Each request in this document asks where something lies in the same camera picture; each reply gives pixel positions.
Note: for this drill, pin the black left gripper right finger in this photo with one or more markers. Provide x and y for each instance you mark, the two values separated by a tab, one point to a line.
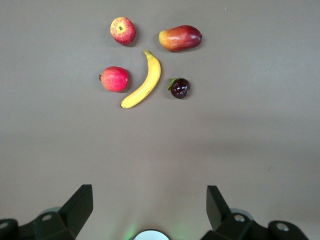
220	215

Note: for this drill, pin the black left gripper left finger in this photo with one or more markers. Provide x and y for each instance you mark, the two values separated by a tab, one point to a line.
75	212

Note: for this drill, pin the yellow banana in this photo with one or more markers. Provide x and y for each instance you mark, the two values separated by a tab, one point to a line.
148	80

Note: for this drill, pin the red yellow striped apple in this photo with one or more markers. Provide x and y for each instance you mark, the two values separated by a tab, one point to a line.
123	30

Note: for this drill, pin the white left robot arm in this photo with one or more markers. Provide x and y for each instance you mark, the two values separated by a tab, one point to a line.
152	235

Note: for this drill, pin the brown table mat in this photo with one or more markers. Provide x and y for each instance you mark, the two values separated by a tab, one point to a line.
225	125

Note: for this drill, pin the dark purple mangosteen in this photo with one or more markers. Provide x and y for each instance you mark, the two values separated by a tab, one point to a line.
180	88

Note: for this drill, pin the round red pomegranate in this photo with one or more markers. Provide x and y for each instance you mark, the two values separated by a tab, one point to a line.
115	79

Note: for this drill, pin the red yellow mango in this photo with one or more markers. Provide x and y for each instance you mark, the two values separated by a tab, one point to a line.
180	38

